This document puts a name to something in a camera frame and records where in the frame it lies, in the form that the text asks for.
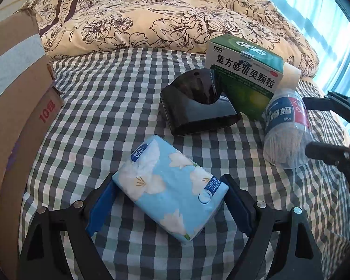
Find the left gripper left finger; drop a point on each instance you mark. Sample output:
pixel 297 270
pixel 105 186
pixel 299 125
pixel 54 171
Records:
pixel 43 255

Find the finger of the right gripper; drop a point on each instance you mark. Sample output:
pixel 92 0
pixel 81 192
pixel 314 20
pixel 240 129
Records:
pixel 333 155
pixel 333 101

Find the white tape roll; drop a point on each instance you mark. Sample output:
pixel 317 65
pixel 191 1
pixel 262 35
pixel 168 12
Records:
pixel 291 77

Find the blue floral tissue pack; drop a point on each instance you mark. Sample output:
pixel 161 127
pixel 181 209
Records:
pixel 174 191

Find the black plastic holder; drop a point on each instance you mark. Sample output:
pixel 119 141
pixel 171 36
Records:
pixel 195 102

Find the teal window curtain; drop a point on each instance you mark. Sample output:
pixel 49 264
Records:
pixel 327 30

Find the green 999 medicine box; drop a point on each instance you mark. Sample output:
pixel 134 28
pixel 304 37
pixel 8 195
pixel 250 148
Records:
pixel 248 73

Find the brown cardboard box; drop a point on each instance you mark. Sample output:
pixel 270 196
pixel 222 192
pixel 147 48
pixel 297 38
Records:
pixel 29 103

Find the floral patterned duvet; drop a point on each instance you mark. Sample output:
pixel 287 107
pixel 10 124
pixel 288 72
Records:
pixel 77 27

